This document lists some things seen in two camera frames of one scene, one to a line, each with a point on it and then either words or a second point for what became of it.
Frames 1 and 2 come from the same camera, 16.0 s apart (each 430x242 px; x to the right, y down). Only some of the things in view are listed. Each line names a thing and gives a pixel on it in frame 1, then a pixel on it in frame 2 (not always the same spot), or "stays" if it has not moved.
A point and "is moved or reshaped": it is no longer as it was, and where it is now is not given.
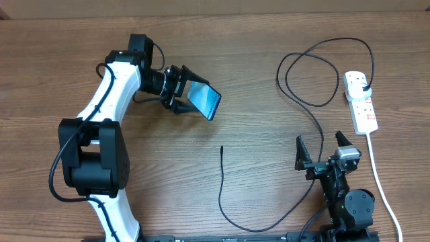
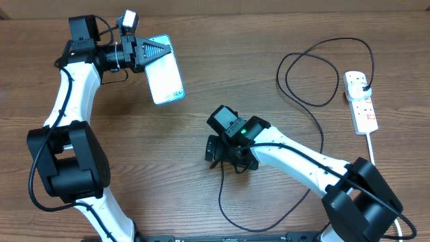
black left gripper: x=179 y=83 → x=135 y=49
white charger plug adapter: x=356 y=91 stays
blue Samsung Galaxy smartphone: x=204 y=97 is moved or reshaped
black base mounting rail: x=369 y=236 stays
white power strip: x=362 y=110 stays
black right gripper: x=316 y=168 → x=223 y=155
